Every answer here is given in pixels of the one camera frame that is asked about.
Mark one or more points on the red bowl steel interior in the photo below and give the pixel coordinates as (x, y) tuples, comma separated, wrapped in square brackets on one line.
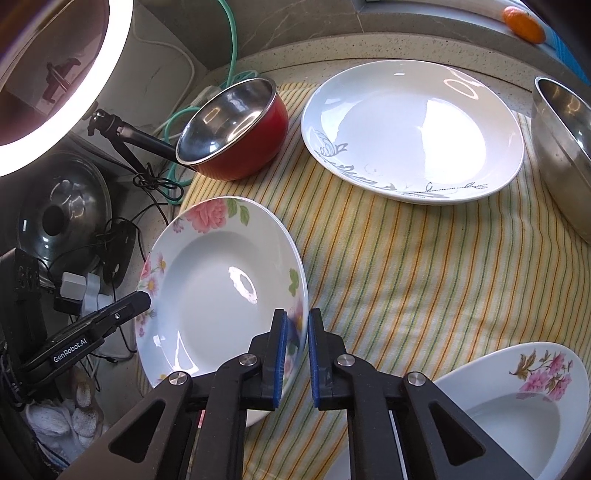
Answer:
[(258, 147)]

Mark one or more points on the glass pot lid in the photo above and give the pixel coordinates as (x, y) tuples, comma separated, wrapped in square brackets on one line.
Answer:
[(69, 194)]

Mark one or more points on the yellow striped cloth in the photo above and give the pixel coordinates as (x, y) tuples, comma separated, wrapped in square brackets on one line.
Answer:
[(392, 277)]

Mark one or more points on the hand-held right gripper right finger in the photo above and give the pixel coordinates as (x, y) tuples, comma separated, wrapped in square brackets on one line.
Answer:
[(316, 360)]

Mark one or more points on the white plate grey fish pattern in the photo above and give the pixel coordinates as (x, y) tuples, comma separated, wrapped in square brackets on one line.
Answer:
[(406, 124)]

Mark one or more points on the black tripod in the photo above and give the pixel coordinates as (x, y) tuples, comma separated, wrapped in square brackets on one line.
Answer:
[(143, 138)]

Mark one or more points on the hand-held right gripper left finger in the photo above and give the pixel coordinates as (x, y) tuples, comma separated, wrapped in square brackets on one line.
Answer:
[(281, 357)]

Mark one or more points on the white plug adapter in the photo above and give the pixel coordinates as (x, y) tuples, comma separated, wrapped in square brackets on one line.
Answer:
[(97, 295)]

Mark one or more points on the black appliance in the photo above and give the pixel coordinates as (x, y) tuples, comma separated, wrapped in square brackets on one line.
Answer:
[(18, 286)]

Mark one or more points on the orange tangerine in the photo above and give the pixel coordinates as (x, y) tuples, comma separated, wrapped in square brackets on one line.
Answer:
[(524, 23)]

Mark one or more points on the large stainless steel bowl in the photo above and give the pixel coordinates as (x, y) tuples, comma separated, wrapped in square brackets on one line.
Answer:
[(568, 138)]

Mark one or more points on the pink floral white plate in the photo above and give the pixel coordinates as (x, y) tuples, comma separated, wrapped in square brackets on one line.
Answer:
[(207, 295)]

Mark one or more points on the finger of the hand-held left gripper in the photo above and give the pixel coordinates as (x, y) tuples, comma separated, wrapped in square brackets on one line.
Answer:
[(131, 307)]

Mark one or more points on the grey white power adapter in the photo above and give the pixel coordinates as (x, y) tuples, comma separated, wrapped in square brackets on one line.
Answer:
[(73, 286)]

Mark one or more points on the white net bag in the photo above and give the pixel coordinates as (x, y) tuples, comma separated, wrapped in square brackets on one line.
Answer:
[(46, 420)]

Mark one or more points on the deep white floral plate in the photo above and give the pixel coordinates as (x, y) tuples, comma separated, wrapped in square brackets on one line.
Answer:
[(508, 415)]

